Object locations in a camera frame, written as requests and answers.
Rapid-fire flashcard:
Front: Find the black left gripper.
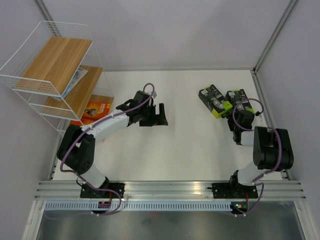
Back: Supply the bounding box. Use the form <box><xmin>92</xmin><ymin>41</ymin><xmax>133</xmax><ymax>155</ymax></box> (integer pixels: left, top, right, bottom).
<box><xmin>139</xmin><ymin>103</ymin><xmax>168</xmax><ymax>128</ymax></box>

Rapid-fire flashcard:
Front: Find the black green razor box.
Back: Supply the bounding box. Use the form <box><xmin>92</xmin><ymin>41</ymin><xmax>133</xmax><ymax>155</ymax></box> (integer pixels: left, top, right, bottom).
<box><xmin>198</xmin><ymin>84</ymin><xmax>233</xmax><ymax>119</ymax></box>
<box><xmin>225</xmin><ymin>89</ymin><xmax>255</xmax><ymax>114</ymax></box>

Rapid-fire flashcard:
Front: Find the orange Gillette Fusion5 razor box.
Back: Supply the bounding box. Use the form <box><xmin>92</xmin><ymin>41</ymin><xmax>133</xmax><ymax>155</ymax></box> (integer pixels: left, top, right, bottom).
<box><xmin>82</xmin><ymin>101</ymin><xmax>111</xmax><ymax>120</ymax></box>

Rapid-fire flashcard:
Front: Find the white Gillette SkinGuard razor pack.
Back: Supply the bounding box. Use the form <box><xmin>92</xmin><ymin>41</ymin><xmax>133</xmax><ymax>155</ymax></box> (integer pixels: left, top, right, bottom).
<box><xmin>62</xmin><ymin>67</ymin><xmax>88</xmax><ymax>98</ymax></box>

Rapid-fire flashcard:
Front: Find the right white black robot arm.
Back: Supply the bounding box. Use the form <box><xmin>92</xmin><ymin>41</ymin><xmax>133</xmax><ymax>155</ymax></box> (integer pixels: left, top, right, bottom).
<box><xmin>228</xmin><ymin>110</ymin><xmax>294</xmax><ymax>198</ymax></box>

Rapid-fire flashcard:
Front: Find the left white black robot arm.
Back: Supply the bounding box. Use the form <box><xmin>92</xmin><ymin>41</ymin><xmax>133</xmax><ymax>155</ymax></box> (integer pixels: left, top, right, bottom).
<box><xmin>56</xmin><ymin>90</ymin><xmax>169</xmax><ymax>198</ymax></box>

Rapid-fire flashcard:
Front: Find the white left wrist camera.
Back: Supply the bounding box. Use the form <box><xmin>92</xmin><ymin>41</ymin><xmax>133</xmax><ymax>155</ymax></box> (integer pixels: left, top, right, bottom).
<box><xmin>148</xmin><ymin>91</ymin><xmax>157</xmax><ymax>99</ymax></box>

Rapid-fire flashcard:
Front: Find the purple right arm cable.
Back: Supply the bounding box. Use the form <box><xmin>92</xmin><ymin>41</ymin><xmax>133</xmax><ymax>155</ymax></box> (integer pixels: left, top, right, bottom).
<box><xmin>231</xmin><ymin>98</ymin><xmax>283</xmax><ymax>218</ymax></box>

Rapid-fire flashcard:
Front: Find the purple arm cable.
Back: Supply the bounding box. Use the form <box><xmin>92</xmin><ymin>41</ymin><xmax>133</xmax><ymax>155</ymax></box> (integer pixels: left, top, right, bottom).
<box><xmin>44</xmin><ymin>82</ymin><xmax>156</xmax><ymax>221</ymax></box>
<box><xmin>231</xmin><ymin>98</ymin><xmax>283</xmax><ymax>218</ymax></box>

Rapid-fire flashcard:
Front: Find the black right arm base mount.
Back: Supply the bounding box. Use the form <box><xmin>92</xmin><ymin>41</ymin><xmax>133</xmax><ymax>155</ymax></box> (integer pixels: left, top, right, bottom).
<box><xmin>207</xmin><ymin>182</ymin><xmax>259</xmax><ymax>200</ymax></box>

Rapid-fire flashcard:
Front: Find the aluminium corner frame post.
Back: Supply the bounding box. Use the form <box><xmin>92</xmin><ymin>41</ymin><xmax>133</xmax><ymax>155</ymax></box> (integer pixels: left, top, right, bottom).
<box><xmin>252</xmin><ymin>0</ymin><xmax>300</xmax><ymax>74</ymax></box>

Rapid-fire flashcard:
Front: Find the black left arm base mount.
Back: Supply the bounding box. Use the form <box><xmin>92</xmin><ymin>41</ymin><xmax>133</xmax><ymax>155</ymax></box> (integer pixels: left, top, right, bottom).
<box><xmin>80</xmin><ymin>182</ymin><xmax>125</xmax><ymax>199</ymax></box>

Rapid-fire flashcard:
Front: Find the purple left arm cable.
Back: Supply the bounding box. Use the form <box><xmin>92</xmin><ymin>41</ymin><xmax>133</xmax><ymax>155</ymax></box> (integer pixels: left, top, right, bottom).
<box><xmin>44</xmin><ymin>82</ymin><xmax>156</xmax><ymax>221</ymax></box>

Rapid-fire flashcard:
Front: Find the white wire wooden shelf rack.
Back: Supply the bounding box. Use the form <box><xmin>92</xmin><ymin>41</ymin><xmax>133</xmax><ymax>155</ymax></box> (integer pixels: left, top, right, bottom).
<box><xmin>0</xmin><ymin>21</ymin><xmax>114</xmax><ymax>135</ymax></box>

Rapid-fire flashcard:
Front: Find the aluminium table rail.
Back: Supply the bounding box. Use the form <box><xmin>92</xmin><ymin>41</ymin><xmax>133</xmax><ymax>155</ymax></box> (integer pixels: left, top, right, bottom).
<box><xmin>34</xmin><ymin>180</ymin><xmax>306</xmax><ymax>202</ymax></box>

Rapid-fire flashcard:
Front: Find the white slotted cable duct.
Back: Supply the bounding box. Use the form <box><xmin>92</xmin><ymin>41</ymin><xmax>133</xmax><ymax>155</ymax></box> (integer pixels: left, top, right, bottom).
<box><xmin>45</xmin><ymin>201</ymin><xmax>231</xmax><ymax>212</ymax></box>

